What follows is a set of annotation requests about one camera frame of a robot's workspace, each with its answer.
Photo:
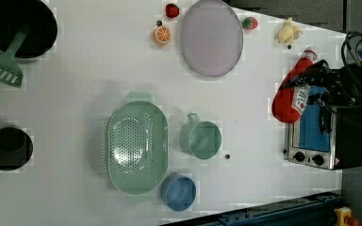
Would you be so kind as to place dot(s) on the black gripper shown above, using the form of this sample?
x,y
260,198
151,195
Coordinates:
x,y
342,90

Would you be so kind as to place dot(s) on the red ketchup bottle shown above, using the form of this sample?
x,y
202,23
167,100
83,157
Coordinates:
x,y
289,102

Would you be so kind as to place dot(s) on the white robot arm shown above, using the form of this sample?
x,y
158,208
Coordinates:
x,y
343,87

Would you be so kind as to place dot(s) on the green oval strainer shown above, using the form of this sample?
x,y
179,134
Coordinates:
x,y
137,147

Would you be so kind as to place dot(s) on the black toaster oven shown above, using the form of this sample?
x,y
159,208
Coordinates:
x,y
326,137

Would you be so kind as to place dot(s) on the peeled banana toy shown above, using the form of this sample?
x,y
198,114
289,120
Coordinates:
x,y
289,32

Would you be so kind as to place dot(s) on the red green strawberry toy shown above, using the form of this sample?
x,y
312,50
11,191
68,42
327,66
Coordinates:
x,y
249,23

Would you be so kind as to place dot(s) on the lavender round plate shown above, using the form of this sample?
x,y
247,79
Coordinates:
x,y
211,38

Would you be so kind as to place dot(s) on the yellow emergency stop box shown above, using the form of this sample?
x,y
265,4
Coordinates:
x,y
345,218

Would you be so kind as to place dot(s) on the green mug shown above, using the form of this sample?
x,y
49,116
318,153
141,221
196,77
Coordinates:
x,y
201,139

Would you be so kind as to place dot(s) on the dark red strawberry toy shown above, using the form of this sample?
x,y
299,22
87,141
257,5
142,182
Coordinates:
x,y
172,10

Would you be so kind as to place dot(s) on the orange slice toy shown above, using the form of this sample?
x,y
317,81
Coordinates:
x,y
162,35

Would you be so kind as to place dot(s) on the blue cup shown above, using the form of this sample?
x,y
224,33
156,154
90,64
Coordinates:
x,y
178,192

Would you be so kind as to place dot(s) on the green spatula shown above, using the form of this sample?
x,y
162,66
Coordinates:
x,y
10,72

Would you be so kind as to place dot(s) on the small black cup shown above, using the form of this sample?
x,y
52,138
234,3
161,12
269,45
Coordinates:
x,y
16,148

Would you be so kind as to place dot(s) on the large black pot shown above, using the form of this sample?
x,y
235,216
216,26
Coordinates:
x,y
34,16

